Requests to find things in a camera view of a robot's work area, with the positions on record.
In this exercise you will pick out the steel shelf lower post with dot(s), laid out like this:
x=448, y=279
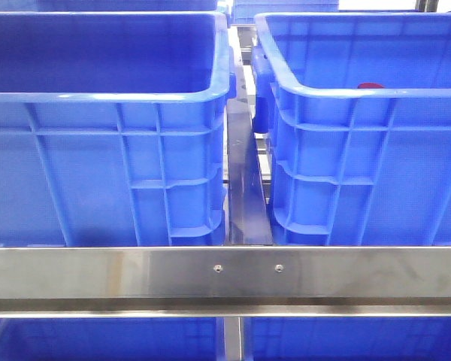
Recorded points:
x=233, y=332

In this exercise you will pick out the steel shelf front rail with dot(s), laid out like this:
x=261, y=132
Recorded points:
x=181, y=282

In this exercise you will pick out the blue crate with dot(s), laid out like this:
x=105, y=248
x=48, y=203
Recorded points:
x=111, y=339
x=349, y=166
x=348, y=338
x=224, y=7
x=111, y=128
x=243, y=12

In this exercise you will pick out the blue crate far right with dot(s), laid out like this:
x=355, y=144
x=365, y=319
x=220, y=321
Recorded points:
x=243, y=12

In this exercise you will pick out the blue crate far left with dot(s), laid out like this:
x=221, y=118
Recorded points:
x=224, y=7

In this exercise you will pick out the blue crate lower left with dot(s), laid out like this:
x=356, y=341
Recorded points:
x=111, y=339

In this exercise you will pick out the blue crate upper left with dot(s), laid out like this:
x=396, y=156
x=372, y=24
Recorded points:
x=111, y=128

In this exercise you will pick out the blue crate upper right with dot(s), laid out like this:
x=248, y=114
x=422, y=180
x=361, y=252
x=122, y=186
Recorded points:
x=349, y=166

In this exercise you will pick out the red push button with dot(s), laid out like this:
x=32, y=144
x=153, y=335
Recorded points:
x=370, y=85

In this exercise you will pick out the blue crate lower right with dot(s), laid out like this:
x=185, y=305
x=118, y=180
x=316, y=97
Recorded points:
x=348, y=338

